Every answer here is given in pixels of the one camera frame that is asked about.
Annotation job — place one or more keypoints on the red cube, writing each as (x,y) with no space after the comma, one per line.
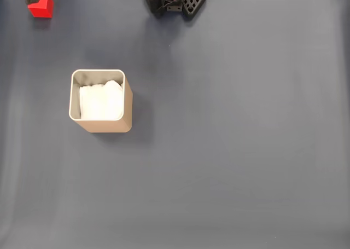
(43,9)

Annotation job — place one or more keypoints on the tan square metal box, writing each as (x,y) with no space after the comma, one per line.
(109,126)

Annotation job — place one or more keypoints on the white crumpled tissue paper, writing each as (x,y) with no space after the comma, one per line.
(101,102)

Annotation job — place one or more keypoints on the grey-blue table mat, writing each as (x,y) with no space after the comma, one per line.
(218,150)

